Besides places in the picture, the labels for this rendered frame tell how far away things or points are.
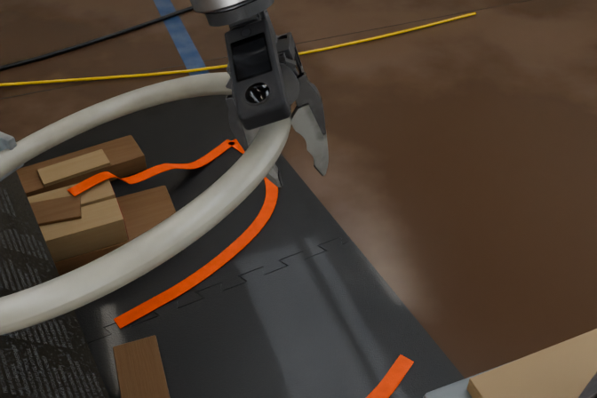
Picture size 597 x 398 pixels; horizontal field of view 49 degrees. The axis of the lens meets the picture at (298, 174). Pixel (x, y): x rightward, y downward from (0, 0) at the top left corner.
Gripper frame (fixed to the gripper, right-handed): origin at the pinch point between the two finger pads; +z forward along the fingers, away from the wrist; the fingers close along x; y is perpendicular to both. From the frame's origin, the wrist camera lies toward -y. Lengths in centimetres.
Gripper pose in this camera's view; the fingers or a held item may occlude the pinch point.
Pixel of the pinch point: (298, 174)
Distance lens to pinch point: 73.4
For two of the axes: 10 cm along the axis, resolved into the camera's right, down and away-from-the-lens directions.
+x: -9.5, 2.6, 1.7
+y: 0.2, -4.9, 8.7
